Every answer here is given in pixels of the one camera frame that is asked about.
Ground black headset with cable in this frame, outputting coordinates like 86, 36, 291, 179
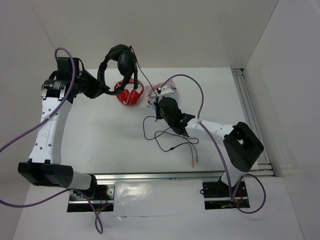
96, 44, 200, 168

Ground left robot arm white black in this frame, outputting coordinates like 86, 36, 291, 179
17, 57, 100, 200

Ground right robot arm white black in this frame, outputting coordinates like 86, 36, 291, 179
154, 97, 265, 196

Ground blue pink cat-ear headphones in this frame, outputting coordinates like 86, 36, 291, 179
146, 80, 179, 108

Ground red headphones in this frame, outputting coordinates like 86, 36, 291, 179
116, 78, 144, 106

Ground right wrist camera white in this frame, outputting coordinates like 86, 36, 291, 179
157, 85, 176, 101

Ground aluminium rail front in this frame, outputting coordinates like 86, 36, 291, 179
92, 168, 276, 201

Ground aluminium rail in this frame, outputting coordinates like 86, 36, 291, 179
92, 168, 276, 201
231, 68, 275, 177

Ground aluminium rail right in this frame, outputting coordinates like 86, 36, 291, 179
231, 68, 275, 177

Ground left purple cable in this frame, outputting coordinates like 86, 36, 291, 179
0, 47, 113, 235

